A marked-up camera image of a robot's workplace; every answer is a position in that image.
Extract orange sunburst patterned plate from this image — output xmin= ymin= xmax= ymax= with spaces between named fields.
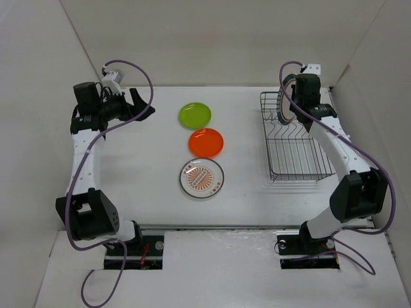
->
xmin=179 ymin=157 xmax=225 ymax=200

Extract black wire dish rack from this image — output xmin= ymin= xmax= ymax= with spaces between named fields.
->
xmin=259 ymin=92 xmax=335 ymax=181

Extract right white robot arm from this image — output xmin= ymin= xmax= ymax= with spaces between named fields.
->
xmin=288 ymin=73 xmax=388 ymax=255

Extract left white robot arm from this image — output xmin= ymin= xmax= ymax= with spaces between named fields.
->
xmin=55 ymin=82 xmax=155 ymax=255

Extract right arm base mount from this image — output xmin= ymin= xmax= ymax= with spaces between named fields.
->
xmin=275 ymin=233 xmax=340 ymax=270

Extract lime green plate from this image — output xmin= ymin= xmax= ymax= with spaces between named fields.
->
xmin=178 ymin=102 xmax=212 ymax=130

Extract green rimmed white plate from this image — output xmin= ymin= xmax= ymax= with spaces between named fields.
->
xmin=276 ymin=74 xmax=296 ymax=125

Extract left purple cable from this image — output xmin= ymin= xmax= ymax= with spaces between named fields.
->
xmin=64 ymin=59 xmax=154 ymax=307

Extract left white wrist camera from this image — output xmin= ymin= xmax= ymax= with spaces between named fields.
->
xmin=101 ymin=67 xmax=125 ymax=95

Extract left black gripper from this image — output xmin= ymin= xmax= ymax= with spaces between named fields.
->
xmin=97 ymin=88 xmax=154 ymax=122

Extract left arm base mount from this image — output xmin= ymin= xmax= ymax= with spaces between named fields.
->
xmin=103 ymin=233 xmax=164 ymax=270

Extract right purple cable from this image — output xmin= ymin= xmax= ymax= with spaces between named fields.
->
xmin=278 ymin=60 xmax=396 ymax=277

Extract purple cable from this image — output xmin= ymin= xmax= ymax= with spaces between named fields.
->
xmin=278 ymin=60 xmax=396 ymax=277
xmin=64 ymin=59 xmax=154 ymax=307

